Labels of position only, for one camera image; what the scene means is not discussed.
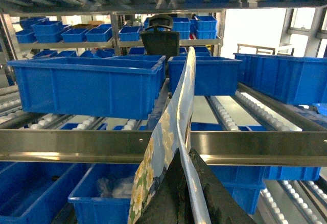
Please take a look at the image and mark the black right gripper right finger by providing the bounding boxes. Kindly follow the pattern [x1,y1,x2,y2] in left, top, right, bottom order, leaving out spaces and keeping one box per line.
[189,148,255,223]

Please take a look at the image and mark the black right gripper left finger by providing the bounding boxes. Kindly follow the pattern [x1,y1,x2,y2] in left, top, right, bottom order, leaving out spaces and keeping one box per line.
[136,150,194,224]

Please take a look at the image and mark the flower gift bag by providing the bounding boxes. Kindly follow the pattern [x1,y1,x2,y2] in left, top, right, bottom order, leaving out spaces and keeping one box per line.
[128,47,211,223]

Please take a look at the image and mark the blue bin with plastic bags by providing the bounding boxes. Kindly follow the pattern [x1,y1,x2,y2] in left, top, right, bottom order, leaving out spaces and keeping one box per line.
[68,164,138,223]

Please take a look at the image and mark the large blue plastic bin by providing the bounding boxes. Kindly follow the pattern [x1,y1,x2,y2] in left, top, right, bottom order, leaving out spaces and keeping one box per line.
[8,55,166,120]

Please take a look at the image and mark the blue bin centre of rack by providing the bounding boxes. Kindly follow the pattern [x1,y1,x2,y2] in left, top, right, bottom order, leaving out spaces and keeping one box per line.
[168,56,242,96]

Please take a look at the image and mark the blue bin of rack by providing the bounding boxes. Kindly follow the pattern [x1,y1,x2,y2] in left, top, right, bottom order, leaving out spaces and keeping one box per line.
[168,56,242,96]
[235,53,326,105]

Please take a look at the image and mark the blue bin right of rack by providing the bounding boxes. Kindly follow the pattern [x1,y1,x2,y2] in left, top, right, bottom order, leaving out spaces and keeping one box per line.
[235,53,326,105]

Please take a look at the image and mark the steel shelf front rail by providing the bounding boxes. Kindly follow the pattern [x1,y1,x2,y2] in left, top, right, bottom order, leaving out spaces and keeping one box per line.
[1,129,326,167]

